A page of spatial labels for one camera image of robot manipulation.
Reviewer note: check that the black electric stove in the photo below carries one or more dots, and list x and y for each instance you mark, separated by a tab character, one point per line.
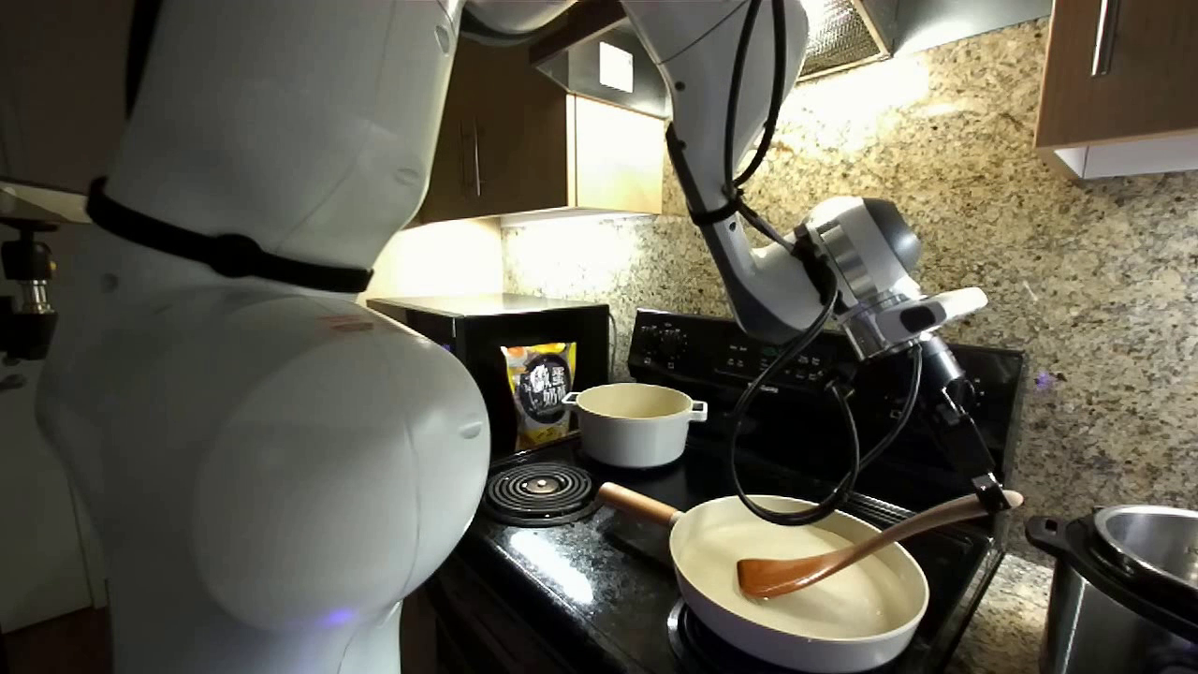
565	575

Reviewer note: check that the yellow black snack bag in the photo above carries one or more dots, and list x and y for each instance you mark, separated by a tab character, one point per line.
546	396

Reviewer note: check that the black coil burner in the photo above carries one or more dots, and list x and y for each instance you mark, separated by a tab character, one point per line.
697	650
542	490

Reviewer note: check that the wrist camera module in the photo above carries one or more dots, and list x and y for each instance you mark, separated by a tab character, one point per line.
940	313

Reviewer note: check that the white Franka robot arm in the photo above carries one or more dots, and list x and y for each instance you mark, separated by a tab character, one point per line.
249	436

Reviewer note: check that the steel range hood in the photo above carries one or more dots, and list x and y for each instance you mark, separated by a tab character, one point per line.
950	22

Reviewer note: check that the black microwave oven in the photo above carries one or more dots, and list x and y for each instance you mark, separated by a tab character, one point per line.
462	361

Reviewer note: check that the wooden spatula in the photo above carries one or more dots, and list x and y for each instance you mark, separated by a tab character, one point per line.
800	575

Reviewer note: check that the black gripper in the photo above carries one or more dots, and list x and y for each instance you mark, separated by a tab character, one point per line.
959	386

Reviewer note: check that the dark wood cabinet beside microwave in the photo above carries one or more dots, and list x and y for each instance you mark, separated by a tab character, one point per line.
500	137

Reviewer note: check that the stainless steel pressure cooker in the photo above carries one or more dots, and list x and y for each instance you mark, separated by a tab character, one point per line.
1099	600

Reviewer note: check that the black camera stand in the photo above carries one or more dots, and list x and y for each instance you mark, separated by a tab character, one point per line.
23	300

